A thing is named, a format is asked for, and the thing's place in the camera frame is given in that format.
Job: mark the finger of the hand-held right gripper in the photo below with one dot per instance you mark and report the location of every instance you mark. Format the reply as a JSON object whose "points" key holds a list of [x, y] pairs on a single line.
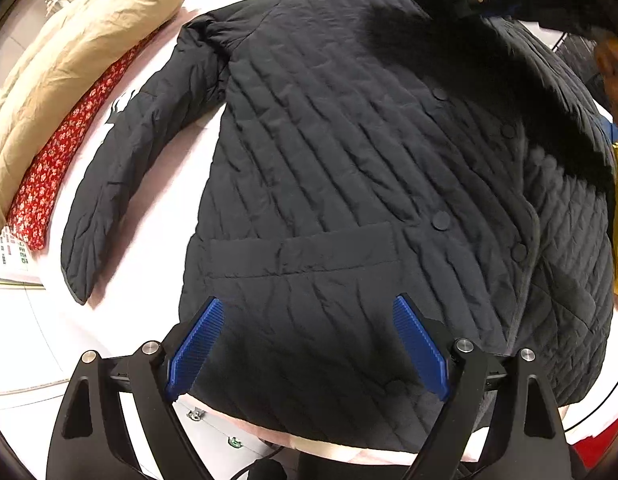
{"points": [[508, 8]]}

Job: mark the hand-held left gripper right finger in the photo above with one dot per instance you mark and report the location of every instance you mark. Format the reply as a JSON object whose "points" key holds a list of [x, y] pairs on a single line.
{"points": [[421, 345]]}

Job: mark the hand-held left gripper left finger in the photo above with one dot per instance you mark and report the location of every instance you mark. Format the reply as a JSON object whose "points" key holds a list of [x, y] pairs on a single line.
{"points": [[194, 350]]}

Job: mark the black quilted jacket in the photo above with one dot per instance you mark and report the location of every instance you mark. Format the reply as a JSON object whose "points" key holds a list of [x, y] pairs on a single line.
{"points": [[339, 160]]}

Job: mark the person's right hand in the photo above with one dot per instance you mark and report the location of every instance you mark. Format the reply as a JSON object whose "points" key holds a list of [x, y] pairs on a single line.
{"points": [[613, 77]]}

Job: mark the pink polka dot blanket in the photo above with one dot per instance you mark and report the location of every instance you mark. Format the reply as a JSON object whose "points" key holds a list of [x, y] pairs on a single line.
{"points": [[154, 220]]}

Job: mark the printed paper sheet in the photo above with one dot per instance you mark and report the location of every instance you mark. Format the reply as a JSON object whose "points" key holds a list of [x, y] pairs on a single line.
{"points": [[11, 255]]}

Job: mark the red container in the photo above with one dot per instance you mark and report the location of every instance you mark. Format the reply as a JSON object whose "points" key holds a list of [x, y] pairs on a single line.
{"points": [[604, 450]]}

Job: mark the red floral cloth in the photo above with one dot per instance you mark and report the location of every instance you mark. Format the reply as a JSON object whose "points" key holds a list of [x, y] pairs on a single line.
{"points": [[54, 160]]}

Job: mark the beige pillow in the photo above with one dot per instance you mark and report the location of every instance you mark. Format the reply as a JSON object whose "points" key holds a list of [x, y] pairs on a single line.
{"points": [[64, 60]]}

